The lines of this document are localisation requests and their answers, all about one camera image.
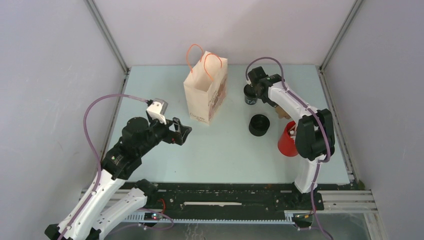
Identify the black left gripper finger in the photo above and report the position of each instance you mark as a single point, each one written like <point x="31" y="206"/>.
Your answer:
<point x="180" y="128"/>
<point x="178" y="138"/>

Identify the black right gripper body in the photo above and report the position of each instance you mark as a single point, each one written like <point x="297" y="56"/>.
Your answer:
<point x="263" y="97"/>

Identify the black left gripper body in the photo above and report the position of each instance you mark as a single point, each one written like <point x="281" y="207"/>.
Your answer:
<point x="163" y="132"/>

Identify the dark takeout coffee cup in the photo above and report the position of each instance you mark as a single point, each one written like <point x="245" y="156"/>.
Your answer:
<point x="250" y="99"/>

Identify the brown pulp cup carrier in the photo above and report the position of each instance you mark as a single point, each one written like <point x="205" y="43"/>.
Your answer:
<point x="282" y="114"/>

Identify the paper bag orange handles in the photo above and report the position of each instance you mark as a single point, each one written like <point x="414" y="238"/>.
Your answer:
<point x="205" y="86"/>

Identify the black coffee cup lid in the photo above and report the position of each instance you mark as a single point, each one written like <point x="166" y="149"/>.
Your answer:
<point x="248" y="91"/>

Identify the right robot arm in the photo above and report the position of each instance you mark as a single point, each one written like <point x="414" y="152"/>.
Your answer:
<point x="314" y="139"/>

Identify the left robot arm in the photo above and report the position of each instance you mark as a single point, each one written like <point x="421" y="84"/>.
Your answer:
<point x="89" y="220"/>

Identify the red straw holder cup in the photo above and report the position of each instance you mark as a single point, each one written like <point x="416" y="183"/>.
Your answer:
<point x="286" y="144"/>

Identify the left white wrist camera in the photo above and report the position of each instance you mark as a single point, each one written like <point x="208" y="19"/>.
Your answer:
<point x="156" y="110"/>

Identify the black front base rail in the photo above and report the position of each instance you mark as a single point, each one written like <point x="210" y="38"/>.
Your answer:
<point x="232" y="201"/>

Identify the aluminium frame rail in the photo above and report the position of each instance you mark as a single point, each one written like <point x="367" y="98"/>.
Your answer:
<point x="105" y="31"/>

